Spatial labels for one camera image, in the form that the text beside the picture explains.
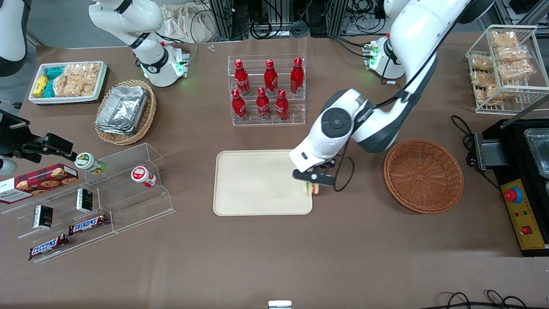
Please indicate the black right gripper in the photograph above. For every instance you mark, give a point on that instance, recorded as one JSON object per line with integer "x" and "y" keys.
{"x": 14, "y": 143}

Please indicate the plastic-wrapped triangle sandwich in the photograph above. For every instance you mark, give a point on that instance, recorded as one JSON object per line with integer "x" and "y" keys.
{"x": 312, "y": 189}

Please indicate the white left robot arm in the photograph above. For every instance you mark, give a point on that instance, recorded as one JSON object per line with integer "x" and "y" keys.
{"x": 411, "y": 30}

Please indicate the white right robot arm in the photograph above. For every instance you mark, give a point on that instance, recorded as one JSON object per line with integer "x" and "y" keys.
{"x": 148, "y": 56}

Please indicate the beige plastic serving tray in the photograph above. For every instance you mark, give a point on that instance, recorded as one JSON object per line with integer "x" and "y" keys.
{"x": 257, "y": 182}

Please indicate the oval light wicker basket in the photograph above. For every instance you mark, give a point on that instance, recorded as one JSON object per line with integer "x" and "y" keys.
{"x": 148, "y": 116}

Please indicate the round brown wicker basket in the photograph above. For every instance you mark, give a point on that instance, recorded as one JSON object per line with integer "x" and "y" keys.
{"x": 422, "y": 178}

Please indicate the green-capped yogurt bottle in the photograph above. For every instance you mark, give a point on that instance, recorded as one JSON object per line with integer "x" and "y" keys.
{"x": 88, "y": 162}

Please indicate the red tartan cookie box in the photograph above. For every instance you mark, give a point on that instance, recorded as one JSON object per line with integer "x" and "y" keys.
{"x": 38, "y": 182}

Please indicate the teal snack packet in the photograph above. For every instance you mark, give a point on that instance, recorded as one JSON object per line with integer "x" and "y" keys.
{"x": 55, "y": 72}
{"x": 49, "y": 89}

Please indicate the small black box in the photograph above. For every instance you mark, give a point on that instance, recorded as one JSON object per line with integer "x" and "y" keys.
{"x": 84, "y": 200}
{"x": 43, "y": 216}

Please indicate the yellow snack packet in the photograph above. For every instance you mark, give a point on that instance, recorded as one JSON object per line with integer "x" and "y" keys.
{"x": 40, "y": 86}

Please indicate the clear bag of crackers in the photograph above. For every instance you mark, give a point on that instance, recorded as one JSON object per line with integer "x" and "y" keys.
{"x": 77, "y": 79}

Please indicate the stacked aluminium foil trays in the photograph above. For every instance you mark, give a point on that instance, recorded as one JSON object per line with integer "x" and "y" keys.
{"x": 122, "y": 109}

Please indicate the white rectangular snack bin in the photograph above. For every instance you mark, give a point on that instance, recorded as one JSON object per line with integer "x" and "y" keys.
{"x": 101, "y": 86}

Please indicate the red cola bottle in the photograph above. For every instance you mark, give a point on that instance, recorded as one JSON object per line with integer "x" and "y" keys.
{"x": 263, "y": 106}
{"x": 239, "y": 107}
{"x": 297, "y": 77}
{"x": 270, "y": 79}
{"x": 282, "y": 107}
{"x": 241, "y": 79}

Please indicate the snickers chocolate bar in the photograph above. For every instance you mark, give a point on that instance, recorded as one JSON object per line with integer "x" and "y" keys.
{"x": 88, "y": 224}
{"x": 47, "y": 246}

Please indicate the clear acrylic bottle rack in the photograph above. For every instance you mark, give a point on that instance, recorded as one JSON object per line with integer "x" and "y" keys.
{"x": 268, "y": 109}

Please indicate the red-capped yogurt bottle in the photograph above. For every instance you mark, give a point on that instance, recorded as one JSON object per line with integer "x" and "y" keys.
{"x": 142, "y": 176}

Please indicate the clear acrylic step stand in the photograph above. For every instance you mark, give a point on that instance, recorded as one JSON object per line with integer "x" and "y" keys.
{"x": 128, "y": 201}

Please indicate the beige cloth bag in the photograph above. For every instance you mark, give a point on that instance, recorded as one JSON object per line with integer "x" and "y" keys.
{"x": 184, "y": 23}

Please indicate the bagged rice cracker snack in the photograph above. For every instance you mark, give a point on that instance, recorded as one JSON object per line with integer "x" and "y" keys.
{"x": 517, "y": 71}
{"x": 511, "y": 53}
{"x": 497, "y": 92}
{"x": 504, "y": 38}
{"x": 482, "y": 79}
{"x": 481, "y": 63}

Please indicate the red emergency stop button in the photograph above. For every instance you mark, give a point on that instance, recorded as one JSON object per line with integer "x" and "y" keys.
{"x": 512, "y": 195}

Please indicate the black fryer with yellow panel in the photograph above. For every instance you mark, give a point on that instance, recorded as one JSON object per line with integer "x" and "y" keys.
{"x": 525, "y": 171}

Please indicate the aluminium frame post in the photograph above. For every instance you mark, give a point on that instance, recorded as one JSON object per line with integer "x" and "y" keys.
{"x": 223, "y": 17}

